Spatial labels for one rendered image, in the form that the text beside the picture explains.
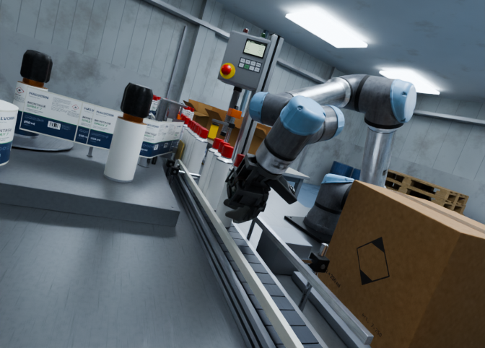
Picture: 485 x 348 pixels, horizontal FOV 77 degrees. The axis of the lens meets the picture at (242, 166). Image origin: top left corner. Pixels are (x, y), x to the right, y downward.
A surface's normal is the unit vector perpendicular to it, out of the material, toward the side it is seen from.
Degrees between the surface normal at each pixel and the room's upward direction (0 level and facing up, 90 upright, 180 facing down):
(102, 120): 90
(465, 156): 90
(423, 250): 90
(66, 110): 90
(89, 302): 0
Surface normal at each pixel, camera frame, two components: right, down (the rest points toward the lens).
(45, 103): 0.25, 0.24
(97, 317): 0.30, -0.94
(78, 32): 0.50, 0.30
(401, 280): -0.93, -0.26
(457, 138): -0.81, -0.16
